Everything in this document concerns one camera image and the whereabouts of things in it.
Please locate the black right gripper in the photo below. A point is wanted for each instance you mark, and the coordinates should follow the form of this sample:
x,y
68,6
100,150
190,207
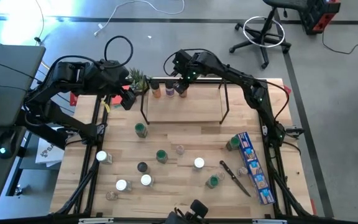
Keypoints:
x,y
186,77

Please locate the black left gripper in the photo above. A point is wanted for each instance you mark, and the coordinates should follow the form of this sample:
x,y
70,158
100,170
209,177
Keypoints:
x,y
128,99

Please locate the black lid purple spice jar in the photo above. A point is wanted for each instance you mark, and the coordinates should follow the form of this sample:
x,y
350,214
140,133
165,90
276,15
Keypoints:
x,y
169,89

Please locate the black lid orange spice jar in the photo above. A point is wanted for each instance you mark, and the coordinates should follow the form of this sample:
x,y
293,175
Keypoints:
x,y
156,90

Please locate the green lid oregano jar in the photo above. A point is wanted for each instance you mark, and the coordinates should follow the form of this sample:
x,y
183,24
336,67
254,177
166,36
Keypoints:
x,y
213,181
141,130
162,156
233,143

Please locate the white lid bagel seasoning jar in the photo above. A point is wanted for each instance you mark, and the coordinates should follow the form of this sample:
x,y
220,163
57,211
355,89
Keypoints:
x,y
146,180
103,157
199,163
123,185

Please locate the black lid yellow-green spice jar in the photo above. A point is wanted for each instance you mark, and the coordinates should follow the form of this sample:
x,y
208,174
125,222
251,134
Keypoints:
x,y
142,167

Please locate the small cork stopper spice jar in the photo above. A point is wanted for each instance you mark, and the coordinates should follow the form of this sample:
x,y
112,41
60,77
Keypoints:
x,y
111,195
180,149
220,175
242,171

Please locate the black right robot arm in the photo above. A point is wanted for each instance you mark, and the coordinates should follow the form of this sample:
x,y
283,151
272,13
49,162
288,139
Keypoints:
x,y
228,74

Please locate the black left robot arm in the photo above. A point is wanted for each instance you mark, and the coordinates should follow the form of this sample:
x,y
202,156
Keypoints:
x,y
70,74

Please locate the wooden shelf black metal legs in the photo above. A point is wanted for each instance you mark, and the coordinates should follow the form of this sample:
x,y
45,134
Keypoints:
x,y
191,105

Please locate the red orange flat mat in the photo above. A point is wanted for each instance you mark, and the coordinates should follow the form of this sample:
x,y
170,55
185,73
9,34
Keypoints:
x,y
117,100

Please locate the green potted succulent plant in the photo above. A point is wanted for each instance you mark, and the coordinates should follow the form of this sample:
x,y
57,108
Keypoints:
x,y
137,80

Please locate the yellow tag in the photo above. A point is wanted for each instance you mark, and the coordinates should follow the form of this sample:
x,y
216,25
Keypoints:
x,y
106,106

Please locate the red flat piece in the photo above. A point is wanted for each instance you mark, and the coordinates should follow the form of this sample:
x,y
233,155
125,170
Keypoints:
x,y
287,90
74,99

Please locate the black office chair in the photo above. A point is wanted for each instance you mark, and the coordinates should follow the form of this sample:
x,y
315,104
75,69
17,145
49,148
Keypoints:
x,y
267,29

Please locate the white printed paper bag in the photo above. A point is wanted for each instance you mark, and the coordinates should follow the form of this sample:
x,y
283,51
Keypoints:
x,y
50,154

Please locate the blue plastic wrap box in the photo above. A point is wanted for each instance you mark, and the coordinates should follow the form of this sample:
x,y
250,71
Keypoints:
x,y
255,168

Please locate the grey desk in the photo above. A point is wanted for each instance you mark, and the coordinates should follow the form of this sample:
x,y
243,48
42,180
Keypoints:
x,y
8,68

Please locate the black device teal light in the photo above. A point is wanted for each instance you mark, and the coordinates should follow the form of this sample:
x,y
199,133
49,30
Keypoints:
x,y
6,144

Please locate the small metal floor fitting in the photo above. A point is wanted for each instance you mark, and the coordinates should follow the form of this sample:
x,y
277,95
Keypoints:
x,y
18,189

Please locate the red black tool box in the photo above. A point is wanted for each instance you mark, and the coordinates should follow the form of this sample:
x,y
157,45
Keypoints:
x,y
320,15

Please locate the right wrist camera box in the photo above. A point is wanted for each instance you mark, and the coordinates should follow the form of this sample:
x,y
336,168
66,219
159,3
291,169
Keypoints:
x,y
182,59

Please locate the black clamp bracket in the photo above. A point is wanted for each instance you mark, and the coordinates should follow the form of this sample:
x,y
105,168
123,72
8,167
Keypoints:
x,y
294,132

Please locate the black aluminium rig frame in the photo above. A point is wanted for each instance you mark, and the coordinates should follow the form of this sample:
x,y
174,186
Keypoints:
x,y
135,221

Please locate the black table-level camera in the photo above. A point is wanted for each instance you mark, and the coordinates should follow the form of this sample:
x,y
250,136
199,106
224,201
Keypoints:
x,y
197,209

